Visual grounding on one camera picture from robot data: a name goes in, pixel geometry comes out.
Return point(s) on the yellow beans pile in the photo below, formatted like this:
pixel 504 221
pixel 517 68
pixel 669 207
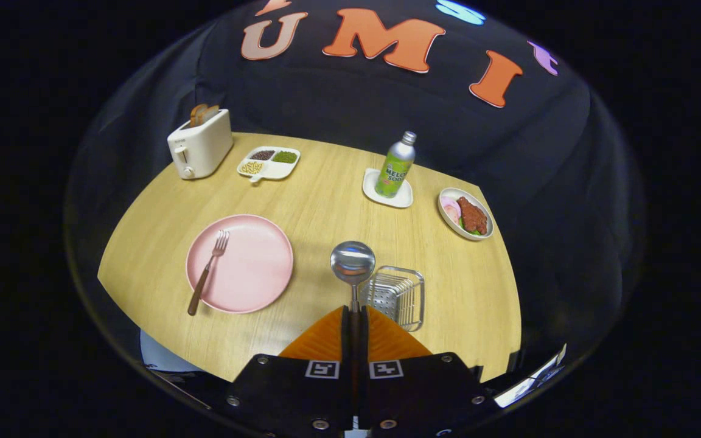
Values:
pixel 251 167

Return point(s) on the brown toast slice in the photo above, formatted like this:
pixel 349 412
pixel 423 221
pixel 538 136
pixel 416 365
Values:
pixel 210 113
pixel 196 114

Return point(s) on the pink ham slices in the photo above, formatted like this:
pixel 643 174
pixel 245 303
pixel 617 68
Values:
pixel 450 208

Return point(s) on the red meat piece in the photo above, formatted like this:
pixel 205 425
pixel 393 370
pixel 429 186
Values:
pixel 472 216

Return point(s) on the white divided dish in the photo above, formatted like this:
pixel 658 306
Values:
pixel 277 171

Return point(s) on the white square coaster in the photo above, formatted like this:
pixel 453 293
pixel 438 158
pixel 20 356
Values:
pixel 370 182

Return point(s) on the black backdrop cloth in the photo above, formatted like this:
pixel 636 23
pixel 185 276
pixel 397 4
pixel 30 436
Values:
pixel 338 103

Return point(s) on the white sheet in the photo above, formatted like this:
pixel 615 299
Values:
pixel 162 359

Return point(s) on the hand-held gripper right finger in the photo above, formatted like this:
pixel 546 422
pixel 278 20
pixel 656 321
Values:
pixel 364 347

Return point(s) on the white toaster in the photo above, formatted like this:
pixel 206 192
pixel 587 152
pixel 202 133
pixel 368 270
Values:
pixel 204 149

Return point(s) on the green beans pile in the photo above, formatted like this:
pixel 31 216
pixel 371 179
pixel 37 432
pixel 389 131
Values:
pixel 285 157

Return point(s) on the white flat object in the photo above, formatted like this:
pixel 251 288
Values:
pixel 530 383

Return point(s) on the green soda bottle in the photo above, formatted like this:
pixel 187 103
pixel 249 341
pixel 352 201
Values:
pixel 393 173

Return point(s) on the dark brown beans pile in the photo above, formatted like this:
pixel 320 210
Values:
pixel 262 154

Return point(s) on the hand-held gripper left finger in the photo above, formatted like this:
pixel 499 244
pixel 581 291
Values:
pixel 346 347

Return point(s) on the pink plate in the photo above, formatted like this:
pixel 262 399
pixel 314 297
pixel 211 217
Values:
pixel 253 267

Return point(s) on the small white plate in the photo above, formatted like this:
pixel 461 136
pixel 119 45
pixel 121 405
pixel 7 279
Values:
pixel 451 226

